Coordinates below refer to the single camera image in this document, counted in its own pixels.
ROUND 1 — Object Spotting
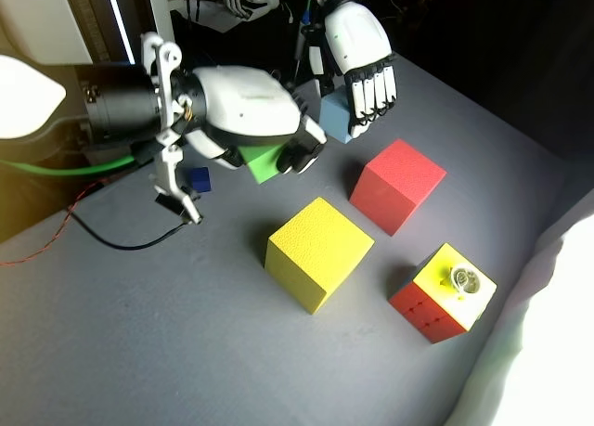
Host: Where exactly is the red yellow puzzle cube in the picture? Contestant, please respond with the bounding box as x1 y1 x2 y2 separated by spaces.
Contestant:
388 242 497 345

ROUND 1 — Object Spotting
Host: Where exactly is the large red foam cube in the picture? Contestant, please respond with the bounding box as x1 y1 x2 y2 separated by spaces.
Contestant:
348 137 448 238

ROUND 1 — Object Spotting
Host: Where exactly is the white light strip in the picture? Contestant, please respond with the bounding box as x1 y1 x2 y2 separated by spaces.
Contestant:
102 0 136 65

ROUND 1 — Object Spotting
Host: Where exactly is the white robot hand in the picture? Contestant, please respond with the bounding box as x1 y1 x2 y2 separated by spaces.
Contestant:
185 65 329 175
303 1 399 139

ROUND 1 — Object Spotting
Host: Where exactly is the thick green cable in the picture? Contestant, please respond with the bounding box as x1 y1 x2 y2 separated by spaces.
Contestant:
0 154 149 176

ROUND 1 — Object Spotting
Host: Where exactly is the black cable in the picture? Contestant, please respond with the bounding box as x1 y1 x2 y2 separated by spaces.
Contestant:
69 210 191 251

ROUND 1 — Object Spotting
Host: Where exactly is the white upright post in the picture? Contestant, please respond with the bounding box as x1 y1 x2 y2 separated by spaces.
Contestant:
144 0 180 46

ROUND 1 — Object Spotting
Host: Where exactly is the small dark blue cube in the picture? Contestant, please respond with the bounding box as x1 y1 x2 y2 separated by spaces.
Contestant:
189 166 213 194

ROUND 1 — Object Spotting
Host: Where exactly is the green cube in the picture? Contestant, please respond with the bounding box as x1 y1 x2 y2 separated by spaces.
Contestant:
239 142 287 186

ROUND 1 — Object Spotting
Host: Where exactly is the light blue foam cube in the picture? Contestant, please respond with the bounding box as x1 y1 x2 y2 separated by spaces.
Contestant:
318 84 356 145

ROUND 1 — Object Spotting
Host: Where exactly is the small clear round trinket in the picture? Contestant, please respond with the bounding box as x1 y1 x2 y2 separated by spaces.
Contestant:
438 264 484 302

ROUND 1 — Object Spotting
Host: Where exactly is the large yellow foam cube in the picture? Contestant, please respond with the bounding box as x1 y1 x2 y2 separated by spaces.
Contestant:
264 196 376 316

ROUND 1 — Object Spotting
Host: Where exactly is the white cabinet panel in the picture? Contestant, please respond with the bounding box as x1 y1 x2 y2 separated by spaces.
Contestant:
0 0 94 68

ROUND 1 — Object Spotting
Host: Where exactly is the red twisted wire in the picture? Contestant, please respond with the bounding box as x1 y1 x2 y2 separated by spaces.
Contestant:
0 177 110 267

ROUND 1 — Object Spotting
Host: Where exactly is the grey table cloth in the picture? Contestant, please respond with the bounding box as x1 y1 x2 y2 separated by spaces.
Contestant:
0 49 594 426

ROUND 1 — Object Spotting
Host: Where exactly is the white paper sheet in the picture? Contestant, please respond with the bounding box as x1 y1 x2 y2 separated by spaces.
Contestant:
169 0 245 33

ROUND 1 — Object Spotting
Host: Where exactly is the bright white sheet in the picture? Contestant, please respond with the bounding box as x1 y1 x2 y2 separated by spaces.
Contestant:
443 202 594 426

